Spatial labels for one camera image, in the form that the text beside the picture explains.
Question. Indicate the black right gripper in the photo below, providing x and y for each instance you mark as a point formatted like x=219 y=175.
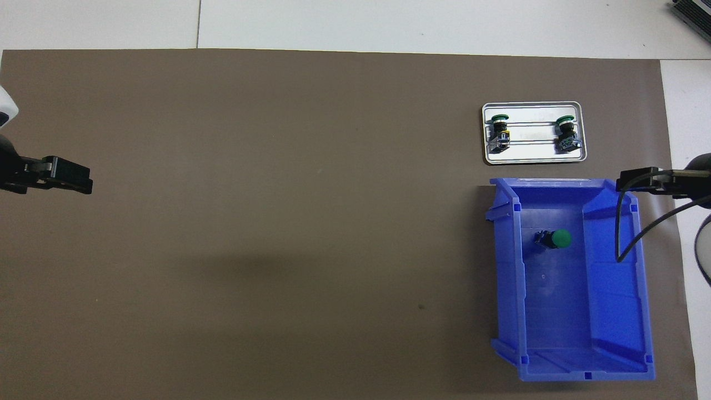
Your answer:
x=701 y=178

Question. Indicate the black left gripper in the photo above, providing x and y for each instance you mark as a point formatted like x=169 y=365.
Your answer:
x=8 y=164

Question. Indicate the green push button switch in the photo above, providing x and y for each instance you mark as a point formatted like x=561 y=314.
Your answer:
x=566 y=136
x=558 y=239
x=500 y=136

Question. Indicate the silver metal tray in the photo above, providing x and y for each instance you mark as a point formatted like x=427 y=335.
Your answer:
x=533 y=155

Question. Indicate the blue plastic storage bin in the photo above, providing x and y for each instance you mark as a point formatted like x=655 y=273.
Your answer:
x=555 y=311

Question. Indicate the grey ribbed device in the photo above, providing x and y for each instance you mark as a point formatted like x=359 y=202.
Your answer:
x=694 y=14

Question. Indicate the brown paper table mat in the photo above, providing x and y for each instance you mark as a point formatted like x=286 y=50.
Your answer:
x=278 y=250

